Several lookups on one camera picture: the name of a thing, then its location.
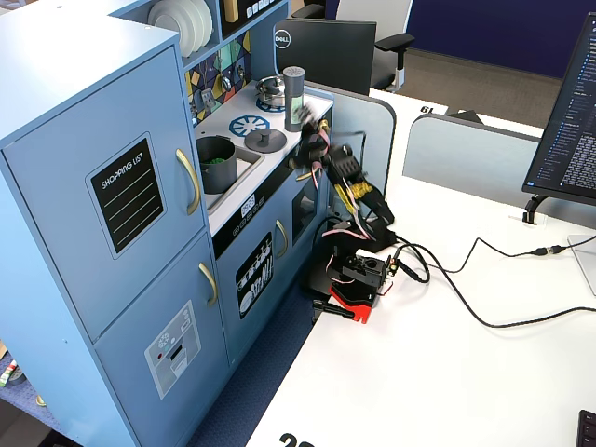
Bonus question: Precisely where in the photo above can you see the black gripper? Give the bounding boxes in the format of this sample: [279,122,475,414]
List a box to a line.
[297,106,332,165]

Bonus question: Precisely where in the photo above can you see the gray salt shaker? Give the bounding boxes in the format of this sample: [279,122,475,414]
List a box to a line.
[282,65,307,133]

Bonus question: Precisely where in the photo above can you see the steel toy pot with lid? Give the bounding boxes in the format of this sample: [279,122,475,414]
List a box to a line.
[254,74,288,109]

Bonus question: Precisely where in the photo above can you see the gray pot lid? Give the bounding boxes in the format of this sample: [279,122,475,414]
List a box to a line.
[243,128,288,154]

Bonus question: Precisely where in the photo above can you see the gray desk divider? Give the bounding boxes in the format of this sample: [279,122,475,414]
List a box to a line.
[305,81,398,220]
[402,113,596,230]

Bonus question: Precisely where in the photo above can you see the black Dell monitor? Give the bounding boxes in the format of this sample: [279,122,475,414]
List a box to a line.
[273,18,377,97]

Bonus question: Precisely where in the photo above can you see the gray toy sink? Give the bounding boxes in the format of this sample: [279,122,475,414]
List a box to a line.
[197,143,266,215]

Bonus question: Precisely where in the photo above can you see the metal toy spatula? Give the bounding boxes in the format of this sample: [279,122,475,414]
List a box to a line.
[199,69,218,111]

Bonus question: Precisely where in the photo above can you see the gray plastic pot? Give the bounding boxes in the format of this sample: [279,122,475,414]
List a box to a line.
[195,135,238,196]

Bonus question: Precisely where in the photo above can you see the dark microwave door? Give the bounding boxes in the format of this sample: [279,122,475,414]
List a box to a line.
[218,0,285,41]

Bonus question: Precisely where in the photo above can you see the blue oven door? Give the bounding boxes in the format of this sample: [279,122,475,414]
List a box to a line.
[283,167,335,280]

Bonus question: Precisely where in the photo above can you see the white black office chair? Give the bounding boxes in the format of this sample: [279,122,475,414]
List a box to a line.
[291,0,416,93]

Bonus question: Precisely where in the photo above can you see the black control panel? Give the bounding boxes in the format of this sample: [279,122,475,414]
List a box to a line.
[211,104,334,261]

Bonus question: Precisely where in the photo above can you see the white toy plate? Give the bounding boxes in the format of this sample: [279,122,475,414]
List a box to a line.
[200,0,214,46]
[147,0,193,58]
[185,0,206,50]

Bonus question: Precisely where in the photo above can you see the blue dishwasher door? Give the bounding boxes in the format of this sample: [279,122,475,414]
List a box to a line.
[214,185,299,369]

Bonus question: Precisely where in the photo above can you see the black table clamp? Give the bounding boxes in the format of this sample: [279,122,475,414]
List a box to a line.
[311,299,358,322]

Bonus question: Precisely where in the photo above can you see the black shopping list chalkboard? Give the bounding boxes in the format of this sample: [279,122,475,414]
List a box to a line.
[85,131,168,261]

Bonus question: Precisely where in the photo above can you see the blue wooden toy kitchen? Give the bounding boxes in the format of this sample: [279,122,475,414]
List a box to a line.
[0,0,336,447]

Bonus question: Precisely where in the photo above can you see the computer monitor showing code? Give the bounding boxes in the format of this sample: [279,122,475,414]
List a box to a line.
[521,12,596,209]

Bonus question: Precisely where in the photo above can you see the gray water dispenser decal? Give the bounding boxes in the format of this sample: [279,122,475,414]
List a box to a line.
[143,300,203,400]

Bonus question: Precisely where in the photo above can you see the blue fridge door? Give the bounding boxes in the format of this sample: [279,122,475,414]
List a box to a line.
[0,44,209,344]

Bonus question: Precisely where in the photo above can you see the blue freezer door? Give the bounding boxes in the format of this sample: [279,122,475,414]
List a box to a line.
[92,230,234,447]

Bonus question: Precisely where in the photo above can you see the silver monitor base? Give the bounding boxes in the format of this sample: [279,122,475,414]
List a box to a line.
[566,232,596,297]

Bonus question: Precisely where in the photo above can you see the green red white packet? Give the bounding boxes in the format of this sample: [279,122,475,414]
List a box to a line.
[0,359,19,388]

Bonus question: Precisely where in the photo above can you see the black keyboard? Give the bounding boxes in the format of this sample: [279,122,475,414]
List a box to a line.
[576,408,596,447]

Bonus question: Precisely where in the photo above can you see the black camera cable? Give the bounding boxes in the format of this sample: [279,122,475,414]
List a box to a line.
[342,129,370,157]

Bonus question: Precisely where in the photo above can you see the red white servo wires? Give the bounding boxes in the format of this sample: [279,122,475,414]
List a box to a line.
[310,157,378,243]

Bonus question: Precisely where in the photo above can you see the gold dishwasher handle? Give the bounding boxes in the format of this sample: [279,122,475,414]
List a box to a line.
[274,219,290,259]

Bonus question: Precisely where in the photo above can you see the gold fridge door handle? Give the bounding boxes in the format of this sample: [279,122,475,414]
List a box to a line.
[175,147,202,216]

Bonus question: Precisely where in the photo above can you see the red robot base plate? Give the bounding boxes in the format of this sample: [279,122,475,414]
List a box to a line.
[328,282,376,325]

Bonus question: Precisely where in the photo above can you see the gold freezer door handle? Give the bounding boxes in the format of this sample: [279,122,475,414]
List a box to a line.
[198,262,219,307]

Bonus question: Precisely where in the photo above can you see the black usb cable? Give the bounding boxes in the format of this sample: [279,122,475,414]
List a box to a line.
[395,237,569,284]

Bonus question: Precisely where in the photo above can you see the long black power cable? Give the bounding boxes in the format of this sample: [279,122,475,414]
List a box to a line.
[395,235,596,330]

